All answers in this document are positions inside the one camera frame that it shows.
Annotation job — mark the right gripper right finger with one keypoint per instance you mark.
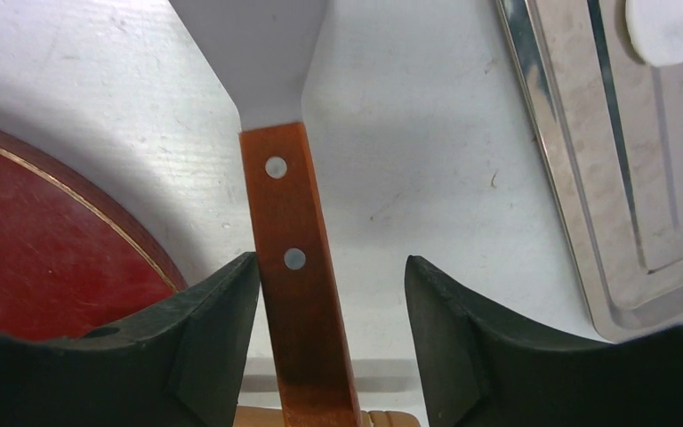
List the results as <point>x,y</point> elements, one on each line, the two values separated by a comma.
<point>482,364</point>

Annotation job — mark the rectangular steel tray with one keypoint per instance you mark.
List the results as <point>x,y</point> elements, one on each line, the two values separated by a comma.
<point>610,128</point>

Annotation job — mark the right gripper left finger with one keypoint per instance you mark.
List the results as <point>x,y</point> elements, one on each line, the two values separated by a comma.
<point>179,362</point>

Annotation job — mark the round red lacquer tray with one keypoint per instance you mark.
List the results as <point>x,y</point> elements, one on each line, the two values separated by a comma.
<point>71,257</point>

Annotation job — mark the white dumpling wrapper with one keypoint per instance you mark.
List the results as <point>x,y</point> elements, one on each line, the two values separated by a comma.
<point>656,30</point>

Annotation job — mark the wooden dough roller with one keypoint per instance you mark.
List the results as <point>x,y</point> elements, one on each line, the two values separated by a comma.
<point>273,417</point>

